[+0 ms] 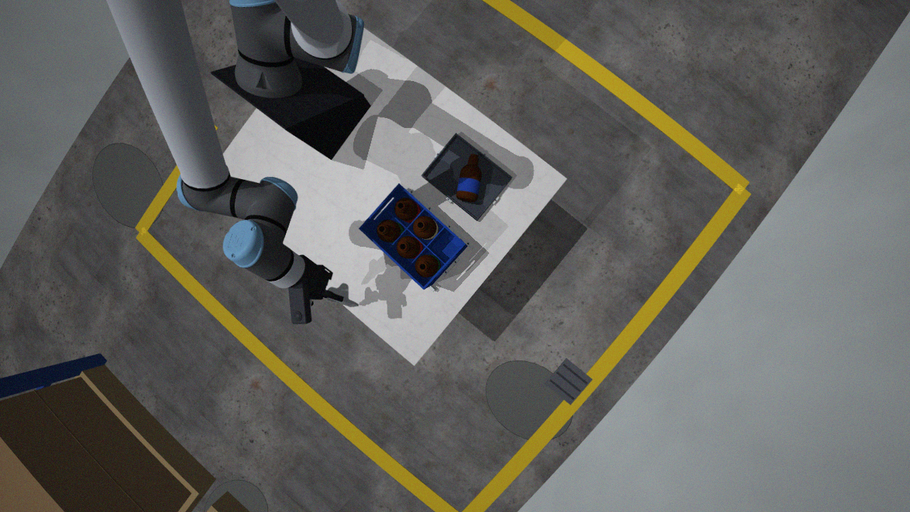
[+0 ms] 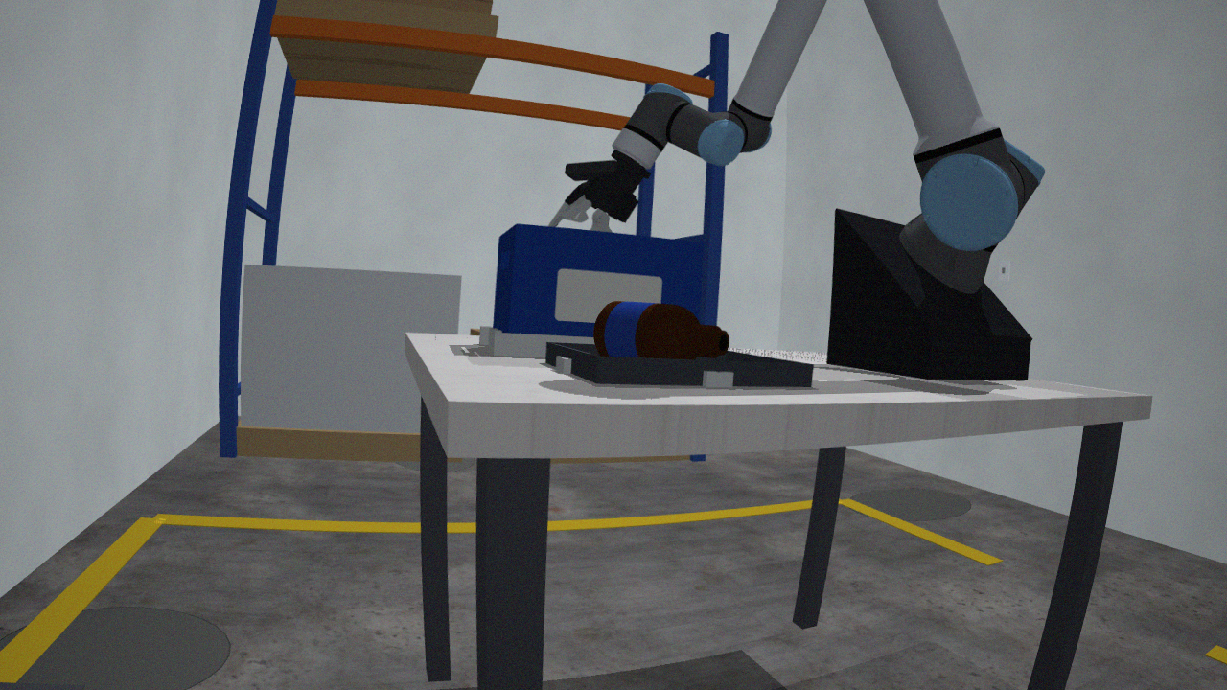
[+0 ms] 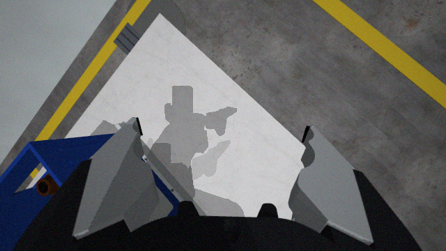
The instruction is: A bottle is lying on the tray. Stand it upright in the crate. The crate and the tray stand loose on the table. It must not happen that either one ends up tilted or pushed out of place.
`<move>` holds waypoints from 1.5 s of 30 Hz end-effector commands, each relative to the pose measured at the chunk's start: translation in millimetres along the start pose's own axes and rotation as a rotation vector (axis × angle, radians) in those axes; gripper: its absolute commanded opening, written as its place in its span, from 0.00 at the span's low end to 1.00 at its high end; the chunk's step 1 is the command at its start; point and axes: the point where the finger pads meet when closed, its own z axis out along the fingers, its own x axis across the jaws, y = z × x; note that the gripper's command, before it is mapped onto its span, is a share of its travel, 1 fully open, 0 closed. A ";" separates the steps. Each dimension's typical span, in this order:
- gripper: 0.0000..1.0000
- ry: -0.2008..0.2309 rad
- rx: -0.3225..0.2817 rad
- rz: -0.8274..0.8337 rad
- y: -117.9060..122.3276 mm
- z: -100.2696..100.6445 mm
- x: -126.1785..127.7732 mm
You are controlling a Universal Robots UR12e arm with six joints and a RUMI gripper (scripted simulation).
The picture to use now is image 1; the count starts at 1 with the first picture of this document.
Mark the brown bottle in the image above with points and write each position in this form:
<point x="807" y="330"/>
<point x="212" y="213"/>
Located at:
<point x="389" y="230"/>
<point x="407" y="210"/>
<point x="427" y="265"/>
<point x="469" y="180"/>
<point x="409" y="247"/>
<point x="426" y="228"/>

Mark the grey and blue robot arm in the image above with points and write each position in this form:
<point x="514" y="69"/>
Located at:
<point x="156" y="36"/>

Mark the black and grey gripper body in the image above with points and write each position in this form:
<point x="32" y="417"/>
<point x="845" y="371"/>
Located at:
<point x="317" y="277"/>

